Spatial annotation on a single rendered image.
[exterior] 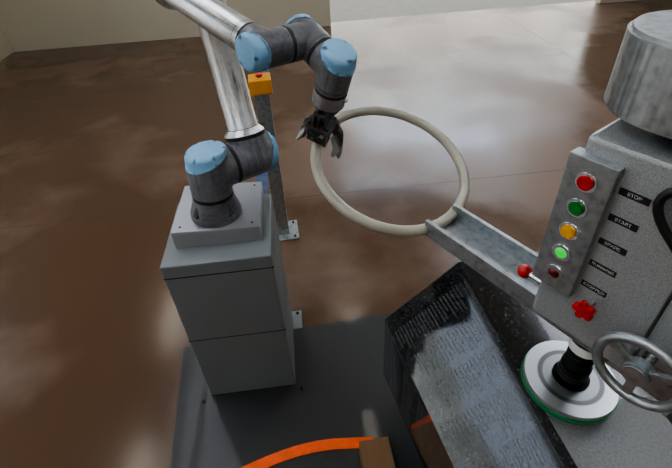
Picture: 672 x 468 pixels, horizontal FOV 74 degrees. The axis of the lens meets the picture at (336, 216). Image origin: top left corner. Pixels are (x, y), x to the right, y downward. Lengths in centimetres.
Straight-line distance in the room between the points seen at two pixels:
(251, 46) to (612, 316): 92
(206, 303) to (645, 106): 152
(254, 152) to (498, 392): 110
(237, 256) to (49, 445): 130
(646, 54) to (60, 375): 263
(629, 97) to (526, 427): 83
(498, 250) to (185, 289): 111
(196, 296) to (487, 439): 110
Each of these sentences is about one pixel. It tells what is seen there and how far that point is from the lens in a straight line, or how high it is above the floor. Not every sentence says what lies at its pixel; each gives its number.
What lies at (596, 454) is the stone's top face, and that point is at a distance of 128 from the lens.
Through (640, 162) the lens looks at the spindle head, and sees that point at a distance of 80.
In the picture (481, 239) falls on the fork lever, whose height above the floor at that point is 112.
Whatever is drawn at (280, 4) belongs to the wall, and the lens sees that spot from 746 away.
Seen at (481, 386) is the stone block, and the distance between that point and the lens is 139.
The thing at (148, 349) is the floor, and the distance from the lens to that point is 262.
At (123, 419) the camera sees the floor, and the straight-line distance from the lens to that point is 244.
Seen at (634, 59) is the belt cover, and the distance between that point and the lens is 78.
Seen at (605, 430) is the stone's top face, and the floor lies 87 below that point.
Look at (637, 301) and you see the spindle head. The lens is 91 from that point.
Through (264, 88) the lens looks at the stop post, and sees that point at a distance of 248.
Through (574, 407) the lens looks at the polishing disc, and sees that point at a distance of 125.
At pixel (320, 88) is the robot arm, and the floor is 150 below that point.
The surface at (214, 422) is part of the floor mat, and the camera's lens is 225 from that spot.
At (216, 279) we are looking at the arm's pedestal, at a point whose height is 76.
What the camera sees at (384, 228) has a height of 117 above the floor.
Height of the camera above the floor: 193
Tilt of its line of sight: 38 degrees down
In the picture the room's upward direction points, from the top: 4 degrees counter-clockwise
